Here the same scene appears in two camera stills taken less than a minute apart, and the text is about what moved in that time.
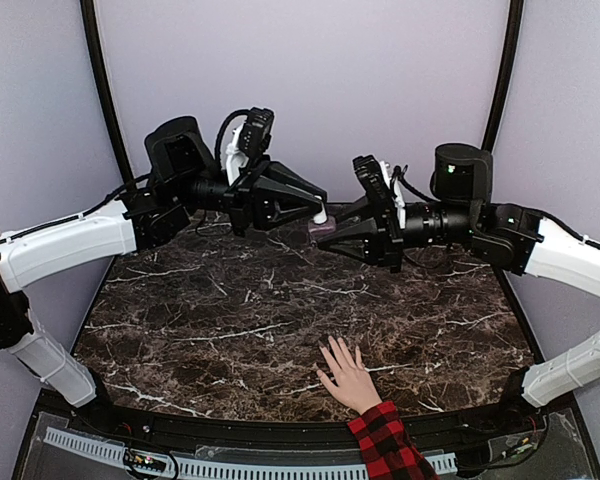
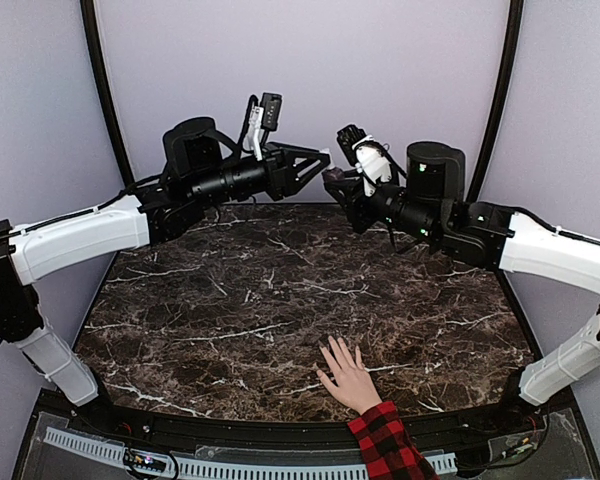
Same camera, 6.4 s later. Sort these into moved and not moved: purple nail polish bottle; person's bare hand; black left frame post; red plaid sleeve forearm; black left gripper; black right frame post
Moved: purple nail polish bottle; black left gripper
Not moved: black right frame post; person's bare hand; red plaid sleeve forearm; black left frame post
